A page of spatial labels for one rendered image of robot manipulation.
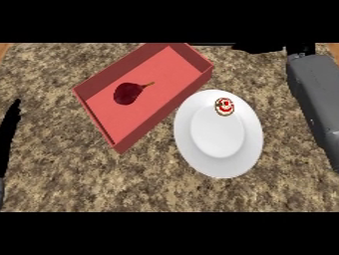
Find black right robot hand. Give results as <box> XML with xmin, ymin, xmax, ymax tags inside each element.
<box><xmin>231</xmin><ymin>42</ymin><xmax>317</xmax><ymax>56</ymax></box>

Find red cardboard box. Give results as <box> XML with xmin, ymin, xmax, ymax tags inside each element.
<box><xmin>72</xmin><ymin>42</ymin><xmax>215</xmax><ymax>155</ymax></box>

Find white plate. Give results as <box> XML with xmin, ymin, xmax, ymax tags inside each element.
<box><xmin>172</xmin><ymin>89</ymin><xmax>265</xmax><ymax>179</ymax></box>

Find dark red pear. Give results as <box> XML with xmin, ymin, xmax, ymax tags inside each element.
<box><xmin>113</xmin><ymin>81</ymin><xmax>157</xmax><ymax>107</ymax></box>

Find red and white cupcake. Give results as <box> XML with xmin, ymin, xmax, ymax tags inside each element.
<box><xmin>214</xmin><ymin>97</ymin><xmax>237</xmax><ymax>118</ymax></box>

